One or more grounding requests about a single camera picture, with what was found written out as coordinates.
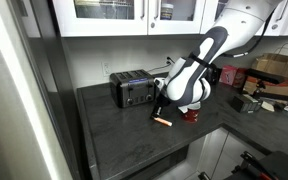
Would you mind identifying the brown paper bag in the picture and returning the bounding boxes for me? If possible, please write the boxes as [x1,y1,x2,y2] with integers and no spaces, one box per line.
[251,45,288,95]

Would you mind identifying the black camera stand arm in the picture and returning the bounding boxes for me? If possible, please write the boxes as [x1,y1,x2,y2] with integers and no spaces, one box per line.
[245,69,288,101]

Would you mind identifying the yellow orange marker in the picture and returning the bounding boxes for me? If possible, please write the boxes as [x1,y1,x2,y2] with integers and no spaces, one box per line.
[153,117,172,127]

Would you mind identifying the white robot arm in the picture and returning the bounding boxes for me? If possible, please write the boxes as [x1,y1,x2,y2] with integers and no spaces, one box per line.
[151,0,282,118]

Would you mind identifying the black four-slot toaster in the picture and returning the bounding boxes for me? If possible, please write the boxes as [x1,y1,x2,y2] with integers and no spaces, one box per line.
[109,69,156,108]

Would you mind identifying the pink tissue box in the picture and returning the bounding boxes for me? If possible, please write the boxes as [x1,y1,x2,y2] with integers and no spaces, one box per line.
[219,65,246,88]

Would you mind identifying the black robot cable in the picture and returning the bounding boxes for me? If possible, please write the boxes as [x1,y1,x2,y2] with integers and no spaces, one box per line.
[222,6,278,59]

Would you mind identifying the white upper cabinets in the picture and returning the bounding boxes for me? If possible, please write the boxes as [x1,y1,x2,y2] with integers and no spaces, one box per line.
[52,0,288,37]

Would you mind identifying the red floral mug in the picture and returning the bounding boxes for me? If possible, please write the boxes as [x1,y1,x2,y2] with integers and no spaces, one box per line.
[182,109,199,123]

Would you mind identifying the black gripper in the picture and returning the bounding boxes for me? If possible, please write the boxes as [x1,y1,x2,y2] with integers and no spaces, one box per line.
[151,94,170,117]

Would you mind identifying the white wall outlet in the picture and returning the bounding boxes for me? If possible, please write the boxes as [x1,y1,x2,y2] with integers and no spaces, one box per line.
[102,62,111,77]

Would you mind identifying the black camera box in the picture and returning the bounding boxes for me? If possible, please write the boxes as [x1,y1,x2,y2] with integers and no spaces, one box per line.
[231,94,262,113]

